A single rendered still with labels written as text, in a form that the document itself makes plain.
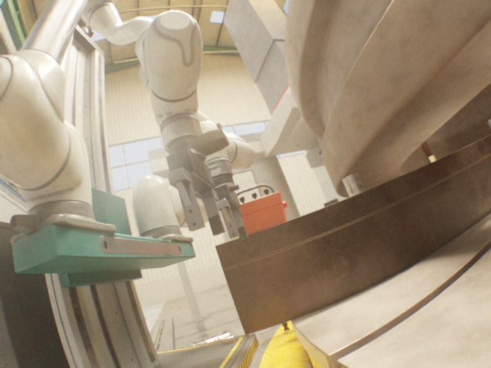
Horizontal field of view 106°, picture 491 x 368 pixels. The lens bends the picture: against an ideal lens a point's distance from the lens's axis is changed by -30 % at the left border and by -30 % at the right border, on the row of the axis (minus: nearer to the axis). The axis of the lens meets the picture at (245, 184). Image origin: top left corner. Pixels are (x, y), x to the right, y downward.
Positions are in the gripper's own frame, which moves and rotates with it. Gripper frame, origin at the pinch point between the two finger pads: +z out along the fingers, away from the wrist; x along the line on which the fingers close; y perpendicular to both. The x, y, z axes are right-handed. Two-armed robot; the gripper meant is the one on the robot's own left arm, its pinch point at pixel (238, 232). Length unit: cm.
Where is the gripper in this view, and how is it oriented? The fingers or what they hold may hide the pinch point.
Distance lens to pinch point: 79.0
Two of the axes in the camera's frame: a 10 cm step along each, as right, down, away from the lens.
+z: 3.2, 9.0, -2.9
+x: 1.9, 2.4, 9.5
